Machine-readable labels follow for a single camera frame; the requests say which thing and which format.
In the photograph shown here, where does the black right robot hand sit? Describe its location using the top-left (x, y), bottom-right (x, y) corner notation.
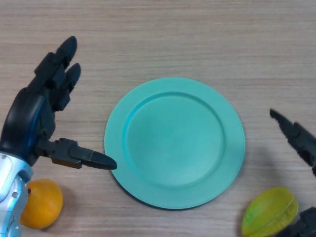
top-left (269, 109), bottom-right (316, 237)

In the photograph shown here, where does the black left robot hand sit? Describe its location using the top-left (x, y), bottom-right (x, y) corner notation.
top-left (0, 36), bottom-right (118, 170)

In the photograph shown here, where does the yellow starfruit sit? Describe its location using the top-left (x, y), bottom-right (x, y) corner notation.
top-left (241, 187), bottom-right (299, 237)

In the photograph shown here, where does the green round plate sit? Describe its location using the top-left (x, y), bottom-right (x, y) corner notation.
top-left (104, 77), bottom-right (246, 210)

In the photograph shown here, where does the orange pear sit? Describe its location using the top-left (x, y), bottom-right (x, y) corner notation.
top-left (20, 178), bottom-right (64, 230)

